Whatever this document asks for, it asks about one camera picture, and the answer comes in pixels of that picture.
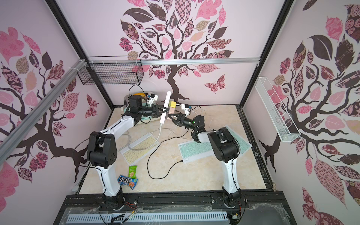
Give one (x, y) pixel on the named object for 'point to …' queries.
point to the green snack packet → (132, 171)
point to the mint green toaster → (145, 103)
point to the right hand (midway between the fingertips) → (168, 117)
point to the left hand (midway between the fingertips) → (166, 111)
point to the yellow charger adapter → (172, 104)
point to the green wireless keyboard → (192, 151)
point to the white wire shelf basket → (285, 128)
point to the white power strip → (166, 105)
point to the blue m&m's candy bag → (125, 180)
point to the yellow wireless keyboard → (136, 152)
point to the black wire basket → (111, 73)
